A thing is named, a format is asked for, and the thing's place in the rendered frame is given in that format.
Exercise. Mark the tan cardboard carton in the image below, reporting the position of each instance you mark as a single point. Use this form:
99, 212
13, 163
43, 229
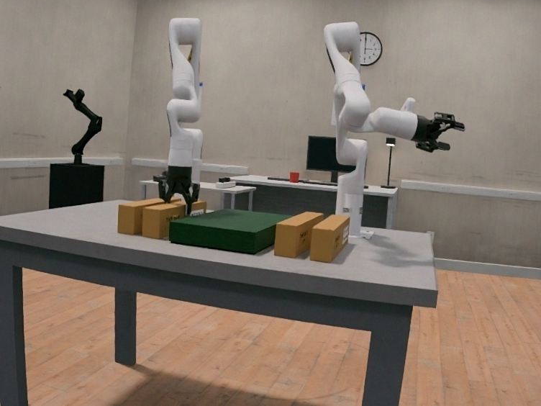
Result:
130, 215
293, 236
329, 237
156, 219

